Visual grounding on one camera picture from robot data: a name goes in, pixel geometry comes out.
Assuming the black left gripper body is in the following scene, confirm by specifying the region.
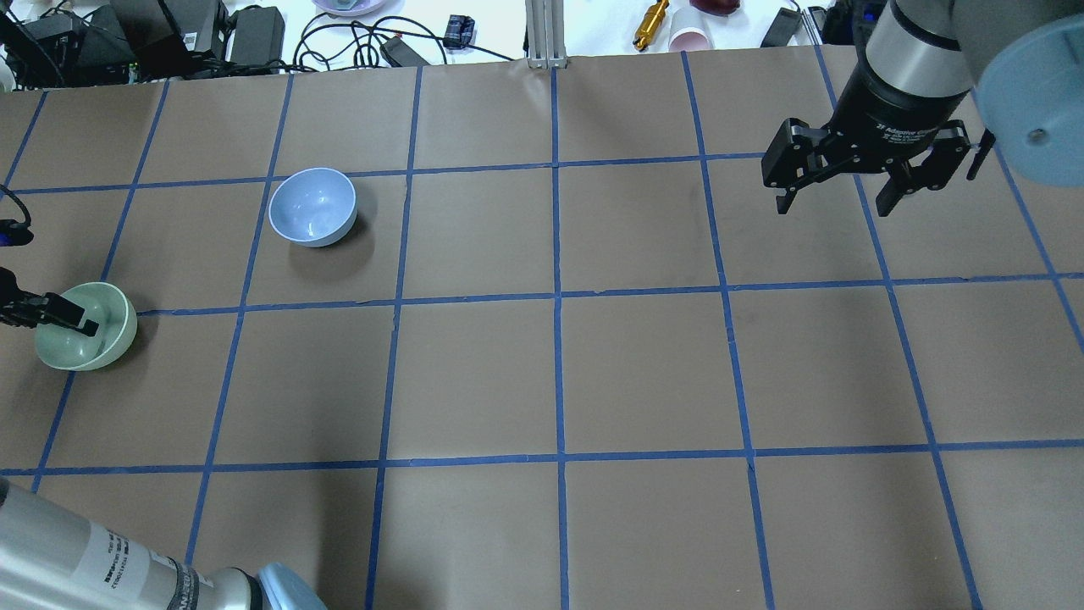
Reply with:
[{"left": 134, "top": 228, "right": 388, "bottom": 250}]
[{"left": 1, "top": 268, "right": 22, "bottom": 327}]

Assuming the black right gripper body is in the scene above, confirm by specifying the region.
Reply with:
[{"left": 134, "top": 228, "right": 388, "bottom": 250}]
[{"left": 826, "top": 59, "right": 965, "bottom": 173}]

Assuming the green bowl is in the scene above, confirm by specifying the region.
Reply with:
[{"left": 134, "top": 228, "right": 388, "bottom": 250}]
[{"left": 34, "top": 282, "right": 138, "bottom": 371}]

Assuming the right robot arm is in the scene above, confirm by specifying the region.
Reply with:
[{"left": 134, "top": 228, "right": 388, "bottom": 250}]
[{"left": 761, "top": 1, "right": 1083, "bottom": 217}]

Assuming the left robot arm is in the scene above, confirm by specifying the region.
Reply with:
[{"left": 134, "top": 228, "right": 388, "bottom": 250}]
[{"left": 1, "top": 269, "right": 324, "bottom": 609}]

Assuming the blue bowl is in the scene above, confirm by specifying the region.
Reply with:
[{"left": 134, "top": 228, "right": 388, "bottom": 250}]
[{"left": 268, "top": 169, "right": 357, "bottom": 248}]

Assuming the gold cylindrical tool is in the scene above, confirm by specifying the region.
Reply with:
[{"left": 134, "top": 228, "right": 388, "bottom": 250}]
[{"left": 632, "top": 0, "right": 670, "bottom": 52}]

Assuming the black power adapter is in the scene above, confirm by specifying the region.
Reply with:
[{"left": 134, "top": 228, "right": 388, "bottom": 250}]
[{"left": 229, "top": 5, "right": 285, "bottom": 66}]

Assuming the purple plate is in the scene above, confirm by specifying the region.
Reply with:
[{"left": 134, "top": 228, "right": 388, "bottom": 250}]
[{"left": 311, "top": 0, "right": 401, "bottom": 17}]

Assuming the aluminium frame post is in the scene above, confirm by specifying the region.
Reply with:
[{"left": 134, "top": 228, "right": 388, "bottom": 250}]
[{"left": 525, "top": 0, "right": 568, "bottom": 69}]

